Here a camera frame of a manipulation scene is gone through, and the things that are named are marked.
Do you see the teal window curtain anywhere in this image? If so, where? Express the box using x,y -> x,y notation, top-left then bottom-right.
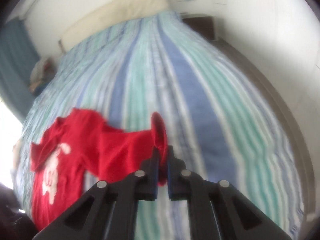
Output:
0,18 -> 40,122

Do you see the cream padded headboard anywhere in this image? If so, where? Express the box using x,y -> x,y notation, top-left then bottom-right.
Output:
59,0 -> 170,53

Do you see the dark wooden nightstand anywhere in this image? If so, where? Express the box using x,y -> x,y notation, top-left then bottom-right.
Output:
182,14 -> 215,41

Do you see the striped blue green bedspread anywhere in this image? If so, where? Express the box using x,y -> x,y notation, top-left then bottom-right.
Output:
14,11 -> 305,239

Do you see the pile of clothes on nightstand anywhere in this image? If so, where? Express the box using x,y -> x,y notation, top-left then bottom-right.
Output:
29,57 -> 56,96

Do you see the red sweater with white rabbit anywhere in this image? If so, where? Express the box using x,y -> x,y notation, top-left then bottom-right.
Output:
30,108 -> 168,230

